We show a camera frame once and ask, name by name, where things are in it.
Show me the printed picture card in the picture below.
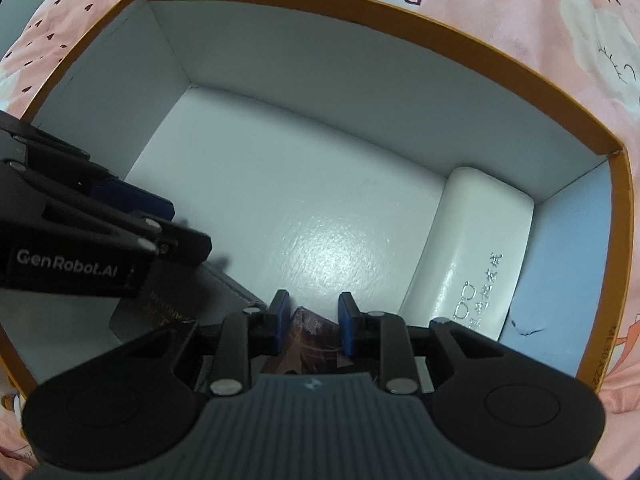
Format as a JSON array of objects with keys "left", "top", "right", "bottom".
[{"left": 270, "top": 306, "right": 371, "bottom": 377}]

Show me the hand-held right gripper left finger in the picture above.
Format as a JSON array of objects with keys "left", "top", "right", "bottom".
[{"left": 150, "top": 289, "right": 292, "bottom": 397}]

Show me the pink printed blanket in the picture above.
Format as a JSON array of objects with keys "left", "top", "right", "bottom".
[{"left": 0, "top": 0, "right": 640, "bottom": 480}]

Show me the white glasses case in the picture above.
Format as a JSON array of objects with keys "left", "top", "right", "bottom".
[{"left": 399, "top": 165, "right": 536, "bottom": 343}]

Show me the orange cardboard box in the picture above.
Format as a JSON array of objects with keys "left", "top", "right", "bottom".
[{"left": 0, "top": 0, "right": 630, "bottom": 401}]

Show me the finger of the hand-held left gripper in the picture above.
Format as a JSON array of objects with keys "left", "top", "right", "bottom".
[
  {"left": 0, "top": 110, "right": 175, "bottom": 221},
  {"left": 0, "top": 160, "right": 213, "bottom": 265}
]

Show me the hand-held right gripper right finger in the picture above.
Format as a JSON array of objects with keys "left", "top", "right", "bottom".
[{"left": 337, "top": 291, "right": 501, "bottom": 396}]

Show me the dark grey box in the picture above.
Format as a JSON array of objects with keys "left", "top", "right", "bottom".
[{"left": 109, "top": 262, "right": 268, "bottom": 361}]

